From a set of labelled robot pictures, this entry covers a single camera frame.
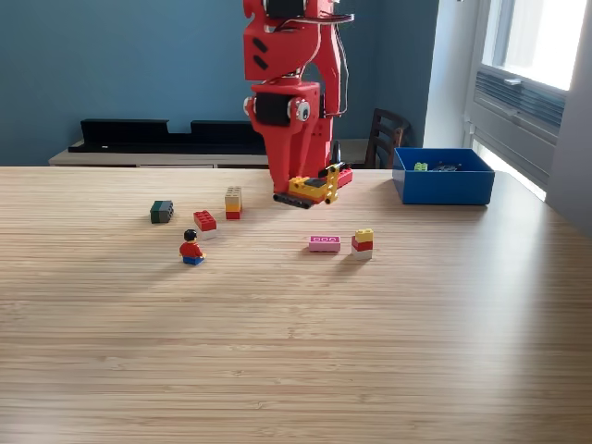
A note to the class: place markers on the dark wooden chair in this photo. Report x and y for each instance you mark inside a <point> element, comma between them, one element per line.
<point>384,134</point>

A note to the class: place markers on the window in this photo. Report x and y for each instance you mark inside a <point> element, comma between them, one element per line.
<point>536,37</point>

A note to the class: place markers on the dark green grey brick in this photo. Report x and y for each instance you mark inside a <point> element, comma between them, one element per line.
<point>161,213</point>

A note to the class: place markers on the yellow toy digger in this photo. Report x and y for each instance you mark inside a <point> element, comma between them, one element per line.
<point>307,187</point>

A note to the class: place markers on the yellow red white brick stack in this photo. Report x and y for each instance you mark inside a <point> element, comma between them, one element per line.
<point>362,245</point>

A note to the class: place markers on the toy figure red shirt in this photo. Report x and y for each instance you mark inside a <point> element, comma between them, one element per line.
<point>190,250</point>

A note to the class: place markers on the blue plastic bin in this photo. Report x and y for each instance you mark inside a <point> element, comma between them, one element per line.
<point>444,189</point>

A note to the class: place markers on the dark red toy car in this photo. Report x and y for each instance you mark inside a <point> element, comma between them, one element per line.
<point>445,167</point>

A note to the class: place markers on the tan yellow red brick stack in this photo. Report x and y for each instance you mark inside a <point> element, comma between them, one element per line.
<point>233,203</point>

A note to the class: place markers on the grey window vent unit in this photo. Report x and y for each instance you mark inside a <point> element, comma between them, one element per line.
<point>518,125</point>

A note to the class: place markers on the green brick stack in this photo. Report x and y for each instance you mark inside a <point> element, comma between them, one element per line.
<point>421,166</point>

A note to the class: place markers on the black cone plug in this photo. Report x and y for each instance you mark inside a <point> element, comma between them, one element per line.
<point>337,152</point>

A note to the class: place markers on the pink flat brick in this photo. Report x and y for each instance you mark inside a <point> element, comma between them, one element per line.
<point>324,242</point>

